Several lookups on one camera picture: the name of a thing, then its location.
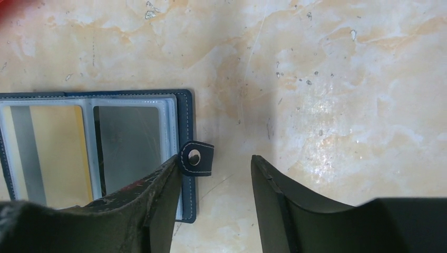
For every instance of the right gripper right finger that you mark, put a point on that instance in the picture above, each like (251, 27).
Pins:
(294, 218)

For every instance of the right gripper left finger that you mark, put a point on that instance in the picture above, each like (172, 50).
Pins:
(137, 218)

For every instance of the navy leather card holder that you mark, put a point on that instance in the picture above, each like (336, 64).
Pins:
(176, 134)

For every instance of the gold credit card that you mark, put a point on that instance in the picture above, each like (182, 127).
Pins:
(46, 154)

